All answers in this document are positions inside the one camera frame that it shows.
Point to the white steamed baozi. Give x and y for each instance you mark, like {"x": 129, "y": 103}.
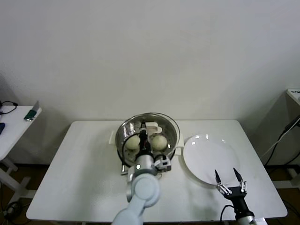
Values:
{"x": 159, "y": 142}
{"x": 133, "y": 143}

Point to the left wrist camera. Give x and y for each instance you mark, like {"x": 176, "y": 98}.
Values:
{"x": 164, "y": 164}

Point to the white round plate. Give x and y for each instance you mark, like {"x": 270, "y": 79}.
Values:
{"x": 206, "y": 154}

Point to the white cabinet with label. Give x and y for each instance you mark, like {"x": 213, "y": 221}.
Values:
{"x": 294, "y": 98}

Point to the blue handheld object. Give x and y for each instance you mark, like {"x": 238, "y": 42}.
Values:
{"x": 2, "y": 127}

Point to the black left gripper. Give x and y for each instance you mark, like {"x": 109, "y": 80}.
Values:
{"x": 143, "y": 143}

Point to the white side table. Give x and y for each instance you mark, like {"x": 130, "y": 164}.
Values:
{"x": 14, "y": 131}

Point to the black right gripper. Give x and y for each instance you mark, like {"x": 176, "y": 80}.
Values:
{"x": 239, "y": 199}

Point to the stainless steel steamer basket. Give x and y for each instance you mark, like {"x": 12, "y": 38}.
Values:
{"x": 120, "y": 140}

